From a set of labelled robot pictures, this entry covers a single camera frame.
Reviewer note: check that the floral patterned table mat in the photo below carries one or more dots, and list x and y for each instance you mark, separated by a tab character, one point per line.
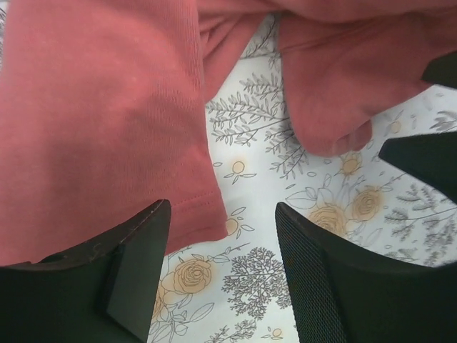
234	290

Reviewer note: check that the pink t-shirt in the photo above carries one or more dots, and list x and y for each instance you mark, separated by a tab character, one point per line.
102	102

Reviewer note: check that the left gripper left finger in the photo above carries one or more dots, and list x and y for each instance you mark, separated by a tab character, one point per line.
102	290

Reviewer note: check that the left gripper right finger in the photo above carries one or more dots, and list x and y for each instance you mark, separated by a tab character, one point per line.
341	292

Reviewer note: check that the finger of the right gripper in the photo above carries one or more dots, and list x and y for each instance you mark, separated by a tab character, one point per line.
442	71
431	158

